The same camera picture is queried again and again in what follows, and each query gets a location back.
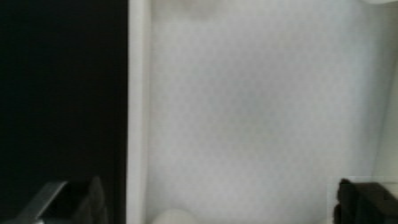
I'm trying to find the white desk tabletop tray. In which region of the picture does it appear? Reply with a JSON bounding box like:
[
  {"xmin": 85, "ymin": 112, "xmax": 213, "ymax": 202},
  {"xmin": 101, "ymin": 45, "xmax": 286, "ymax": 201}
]
[{"xmin": 126, "ymin": 0, "xmax": 398, "ymax": 224}]

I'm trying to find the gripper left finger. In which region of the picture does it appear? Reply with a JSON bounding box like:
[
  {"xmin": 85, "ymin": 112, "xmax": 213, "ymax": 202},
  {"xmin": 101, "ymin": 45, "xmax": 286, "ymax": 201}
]
[{"xmin": 16, "ymin": 176, "xmax": 110, "ymax": 224}]

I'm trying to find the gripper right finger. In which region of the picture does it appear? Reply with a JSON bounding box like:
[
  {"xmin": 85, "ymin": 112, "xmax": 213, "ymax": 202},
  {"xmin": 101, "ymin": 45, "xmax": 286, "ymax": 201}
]
[{"xmin": 332, "ymin": 179, "xmax": 398, "ymax": 224}]

